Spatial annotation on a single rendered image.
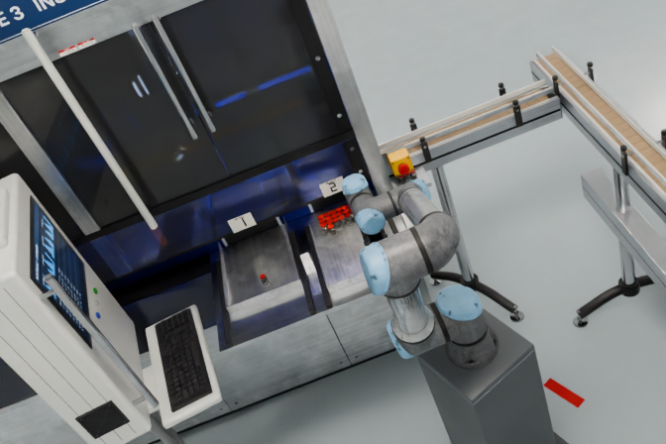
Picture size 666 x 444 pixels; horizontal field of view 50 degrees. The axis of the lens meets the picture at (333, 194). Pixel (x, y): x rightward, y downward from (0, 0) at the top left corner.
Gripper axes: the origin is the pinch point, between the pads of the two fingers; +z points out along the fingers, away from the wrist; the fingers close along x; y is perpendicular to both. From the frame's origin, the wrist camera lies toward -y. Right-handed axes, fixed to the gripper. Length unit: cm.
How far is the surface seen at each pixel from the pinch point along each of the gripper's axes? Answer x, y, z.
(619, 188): -87, 18, 24
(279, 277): 35.0, 16.6, 3.1
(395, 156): -17.1, 36.6, -11.8
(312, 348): 40, 35, 63
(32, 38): 65, 27, -99
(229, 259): 52, 36, 3
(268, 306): 40.9, 6.1, 3.4
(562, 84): -85, 53, -2
